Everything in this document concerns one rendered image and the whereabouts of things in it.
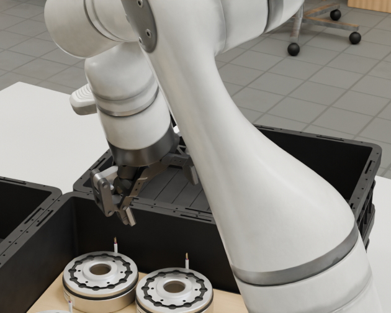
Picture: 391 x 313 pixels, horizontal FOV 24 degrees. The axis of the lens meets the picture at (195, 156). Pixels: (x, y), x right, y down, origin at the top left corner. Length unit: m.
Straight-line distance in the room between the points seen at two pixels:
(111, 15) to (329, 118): 3.02
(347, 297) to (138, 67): 0.38
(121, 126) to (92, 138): 1.02
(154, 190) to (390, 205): 0.48
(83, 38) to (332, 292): 0.35
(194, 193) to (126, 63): 0.61
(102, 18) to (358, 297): 0.30
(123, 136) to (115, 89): 0.07
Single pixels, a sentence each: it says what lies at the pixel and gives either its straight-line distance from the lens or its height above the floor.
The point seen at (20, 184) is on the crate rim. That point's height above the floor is 0.93.
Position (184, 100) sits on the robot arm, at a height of 1.35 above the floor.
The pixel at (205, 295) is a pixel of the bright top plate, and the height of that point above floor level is 0.86.
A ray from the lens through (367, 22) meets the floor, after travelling 4.84.
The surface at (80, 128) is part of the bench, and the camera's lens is 2.01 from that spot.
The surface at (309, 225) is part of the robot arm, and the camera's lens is 0.58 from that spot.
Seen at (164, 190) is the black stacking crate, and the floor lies 0.83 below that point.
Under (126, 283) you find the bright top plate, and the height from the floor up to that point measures 0.86.
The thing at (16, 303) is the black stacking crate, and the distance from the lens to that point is 1.21.
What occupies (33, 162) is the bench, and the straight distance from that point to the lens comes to 1.88.
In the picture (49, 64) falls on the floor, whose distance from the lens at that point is 4.26.
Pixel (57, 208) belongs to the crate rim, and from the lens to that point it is 1.26.
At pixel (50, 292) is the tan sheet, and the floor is 0.83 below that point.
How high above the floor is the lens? 1.57
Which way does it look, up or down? 28 degrees down
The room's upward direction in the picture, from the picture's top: straight up
